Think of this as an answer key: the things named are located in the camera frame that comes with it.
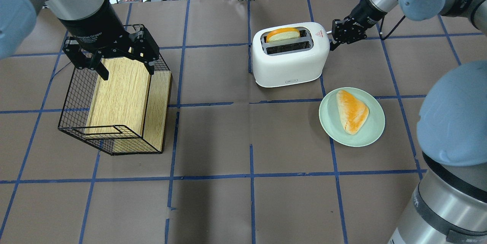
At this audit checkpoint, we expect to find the black wire basket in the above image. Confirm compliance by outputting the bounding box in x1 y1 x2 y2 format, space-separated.
58 54 169 156

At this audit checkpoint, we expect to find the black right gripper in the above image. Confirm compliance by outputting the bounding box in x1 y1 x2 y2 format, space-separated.
330 0 386 51

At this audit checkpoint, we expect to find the light green plate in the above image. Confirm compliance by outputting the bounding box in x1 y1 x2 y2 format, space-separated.
318 87 385 147

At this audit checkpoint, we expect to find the triangular toasted bread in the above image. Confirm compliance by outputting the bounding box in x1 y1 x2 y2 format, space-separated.
336 90 370 135

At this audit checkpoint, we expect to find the wooden board box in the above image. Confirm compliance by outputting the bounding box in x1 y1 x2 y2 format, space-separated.
83 58 172 154

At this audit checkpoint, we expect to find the white two-slot toaster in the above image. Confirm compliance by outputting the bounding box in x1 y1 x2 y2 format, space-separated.
251 22 330 88

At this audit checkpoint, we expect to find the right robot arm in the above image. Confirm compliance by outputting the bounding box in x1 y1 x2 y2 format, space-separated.
330 0 487 244

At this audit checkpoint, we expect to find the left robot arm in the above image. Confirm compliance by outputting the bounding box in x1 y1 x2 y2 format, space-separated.
0 0 161 80

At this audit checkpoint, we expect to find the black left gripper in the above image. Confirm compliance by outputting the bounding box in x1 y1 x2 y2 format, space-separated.
63 6 160 81

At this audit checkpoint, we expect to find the bread slice in toaster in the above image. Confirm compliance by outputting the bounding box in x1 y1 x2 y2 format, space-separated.
266 27 301 43

